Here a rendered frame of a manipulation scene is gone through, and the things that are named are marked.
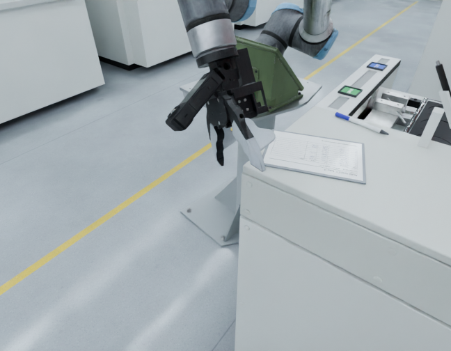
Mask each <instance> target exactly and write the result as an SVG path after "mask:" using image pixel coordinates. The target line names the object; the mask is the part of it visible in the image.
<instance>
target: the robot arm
mask: <svg viewBox="0 0 451 351"><path fill-rule="evenodd" d="M177 2H178V5H179V7H180V12H181V15H182V19H183V22H184V26H185V29H186V31H187V35H188V39H189V43H190V45H191V50H192V52H193V57H195V58H197V59H196V63H197V66H198V68H206V67H209V70H210V71H209V72H208V73H206V74H204V75H203V76H202V77H201V78H200V80H199V81H198V82H197V84H196V85H195V86H194V87H193V88H192V89H191V90H190V92H189V93H188V94H187V96H186V97H185V98H184V99H183V101H181V103H180V104H179V105H177V106H176V107H175V108H174V109H173V110H172V111H171V112H170V113H169V115H168V116H167V117H168V118H167V119H166V121H165V122H166V124H167V126H169V127H170V128H171V129H172V130H173V131H175V132H176V131H183V130H186V129H187V128H188V126H190V124H191V123H192V121H193V118H194V117H195V116H196V114H197V113H198V112H199V111H200V110H201V109H202V108H203V106H204V105H205V103H206V108H207V115H206V121H207V129H208V133H209V139H210V140H211V145H212V149H213V151H214V156H215V158H216V161H217V162H218V163H219V164H220V165H221V166H224V156H223V150H224V149H226V148H227V147H228V146H230V145H231V144H233V143H234V142H236V141H238V142H240V144H241V145H242V148H243V150H244V153H245V154H246V155H247V156H248V158H249V161H250V163H251V165H253V166H254V167H255V168H257V169H259V170H260V171H261V172H263V171H265V170H266V169H265V165H264V160H263V157H262V154H261V151H262V150H263V149H264V148H266V147H267V146H268V145H269V144H270V143H271V142H273V141H274V139H275V138H276V136H275V134H274V132H273V131H272V130H270V129H262V128H259V127H257V126H256V125H255V123H254V122H253V121H252V120H251V118H254V117H256V116H257V115H258V114H262V113H264V112H267V111H269V110H268V106H267V101H266V98H265V95H264V90H263V86H262V81H259V82H256V81H255V77H254V74H253V69H252V65H251V60H250V57H249V54H248V49H247V48H243V49H237V48H236V47H235V46H236V45H237V41H236V37H235V33H234V30H233V27H232V23H235V22H242V21H244V20H247V19H248V18H249V17H250V16H251V15H252V14H253V12H254V10H255V8H256V4H257V0H177ZM331 4H332V0H303V9H302V8H300V7H299V6H298V5H296V4H293V3H281V4H279V5H278V6H277V7H276V9H275V11H274V12H273V13H272V14H271V17H270V18H269V20H268V22H267V23H266V25H265V27H264V28H263V30H262V32H261V34H260V35H259V37H258V38H257V39H256V40H254V41H256V42H260V43H262V44H266V45H269V46H272V47H276V48H278V49H279V51H280V52H281V54H282V55H283V54H284V52H285V50H286V49H287V47H291V48H293V49H295V50H298V51H300V52H302V53H304V54H307V55H309V56H311V57H312V58H313V59H318V60H322V59H323V58H324V57H325V56H326V55H327V54H328V52H329V50H330V48H331V47H332V45H333V43H334V42H335V39H336V38H337V36H338V30H337V29H335V28H333V22H332V19H331V18H330V14H331ZM260 90H261V93H262V98H263V101H264V106H261V103H260V102H256V95H255V93H254V92H256V91H260ZM230 127H232V131H231V130H230Z"/></svg>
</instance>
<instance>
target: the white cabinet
mask: <svg viewBox="0 0 451 351"><path fill-rule="evenodd" d="M235 351H451V326H450V325H449V324H447V323H445V322H443V321H441V320H439V319H437V318H435V317H434V316H432V315H430V314H428V313H425V312H424V311H422V310H420V309H418V308H416V307H414V306H413V305H411V304H409V303H407V302H405V301H403V300H401V299H400V298H398V297H396V296H394V295H391V294H390V293H389V292H386V291H385V290H382V289H380V288H379V287H377V286H375V285H373V284H371V283H369V282H367V281H366V280H364V279H362V278H360V277H358V276H356V275H355V274H352V273H351V272H348V271H347V270H344V269H343V268H341V267H339V266H337V265H335V264H333V263H332V262H330V261H328V260H326V259H324V258H322V257H320V256H318V255H317V254H315V253H313V252H311V251H309V250H307V249H305V248H303V247H301V246H299V245H297V244H296V243H294V242H292V241H290V240H288V239H286V238H284V237H283V236H281V235H279V234H277V233H275V232H273V231H271V230H269V229H268V228H265V227H264V226H261V225H260V224H258V223H256V222H254V221H252V220H250V219H249V218H247V217H245V216H243V215H241V216H240V225H239V258H238V276H237V310H236V327H235Z"/></svg>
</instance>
